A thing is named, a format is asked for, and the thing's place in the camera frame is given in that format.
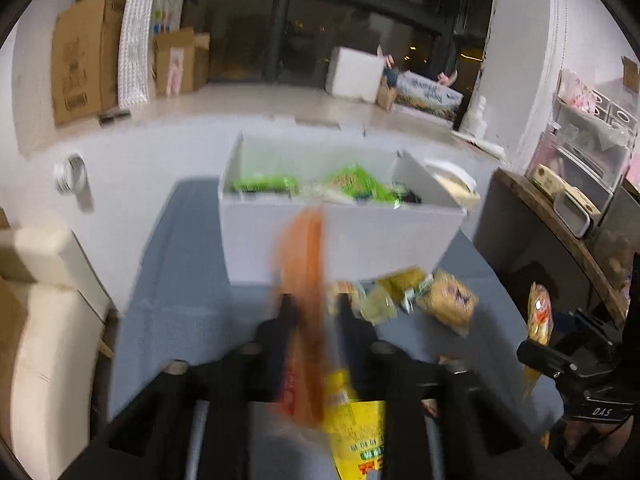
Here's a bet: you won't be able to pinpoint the yellow snack bag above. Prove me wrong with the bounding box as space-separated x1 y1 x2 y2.
376 266 433 314

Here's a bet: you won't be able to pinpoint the round cracker pack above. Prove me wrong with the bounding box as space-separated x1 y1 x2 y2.
523 283 553 400

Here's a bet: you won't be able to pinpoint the yellow snack pouch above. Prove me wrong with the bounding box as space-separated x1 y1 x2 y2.
323 368 385 479

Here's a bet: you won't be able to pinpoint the orange snack bag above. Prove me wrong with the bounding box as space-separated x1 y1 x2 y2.
274 207 326 428

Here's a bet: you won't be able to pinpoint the black yellow snack packet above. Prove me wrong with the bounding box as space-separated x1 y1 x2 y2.
393 185 422 205

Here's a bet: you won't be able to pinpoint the small green snack packet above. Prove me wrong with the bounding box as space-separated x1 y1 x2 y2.
232 176 299 194

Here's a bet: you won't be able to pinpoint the green snack bag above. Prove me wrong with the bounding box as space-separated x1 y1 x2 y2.
326 164 396 203

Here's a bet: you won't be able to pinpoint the person's right hand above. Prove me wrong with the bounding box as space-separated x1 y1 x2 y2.
563 416 634 466

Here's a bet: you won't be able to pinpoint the clear jelly cup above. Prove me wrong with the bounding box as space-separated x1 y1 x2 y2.
359 286 397 325

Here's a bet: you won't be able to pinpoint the square cracker pack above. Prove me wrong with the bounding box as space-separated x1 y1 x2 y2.
416 270 478 338

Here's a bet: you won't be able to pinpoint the blue grey table mat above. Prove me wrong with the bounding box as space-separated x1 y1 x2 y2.
110 179 563 434

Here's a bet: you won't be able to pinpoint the white storage box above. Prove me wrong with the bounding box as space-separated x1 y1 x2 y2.
218 133 466 285

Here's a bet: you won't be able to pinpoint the yellow green tea box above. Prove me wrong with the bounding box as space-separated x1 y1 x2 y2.
529 164 601 218

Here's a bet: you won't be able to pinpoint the cream sofa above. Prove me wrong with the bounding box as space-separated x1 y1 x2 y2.
1 228 112 479

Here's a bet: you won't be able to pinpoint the plastic drawer organizer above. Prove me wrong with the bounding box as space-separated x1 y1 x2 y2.
526 58 639 210

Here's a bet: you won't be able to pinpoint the white bottle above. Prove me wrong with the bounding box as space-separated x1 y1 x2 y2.
459 96 487 139

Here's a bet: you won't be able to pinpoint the printed landscape box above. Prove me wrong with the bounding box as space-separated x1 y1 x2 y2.
395 70 463 122

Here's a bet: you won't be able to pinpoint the white tape roll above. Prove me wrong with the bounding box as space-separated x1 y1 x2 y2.
53 154 88 195

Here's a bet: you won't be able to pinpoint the white foam box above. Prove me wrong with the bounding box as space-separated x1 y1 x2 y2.
324 47 385 104

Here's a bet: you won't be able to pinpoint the black glasses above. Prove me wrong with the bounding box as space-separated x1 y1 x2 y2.
98 110 131 127

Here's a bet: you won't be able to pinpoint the small open cardboard box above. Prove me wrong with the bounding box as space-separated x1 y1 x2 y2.
154 27 210 98

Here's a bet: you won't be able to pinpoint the white dotted paper bag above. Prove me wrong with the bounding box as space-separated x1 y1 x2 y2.
117 0 154 110

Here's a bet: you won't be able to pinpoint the white colourful shopping bag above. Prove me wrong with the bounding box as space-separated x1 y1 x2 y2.
150 0 183 38

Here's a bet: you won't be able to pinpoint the large cardboard box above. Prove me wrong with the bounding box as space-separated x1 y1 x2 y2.
51 0 126 126

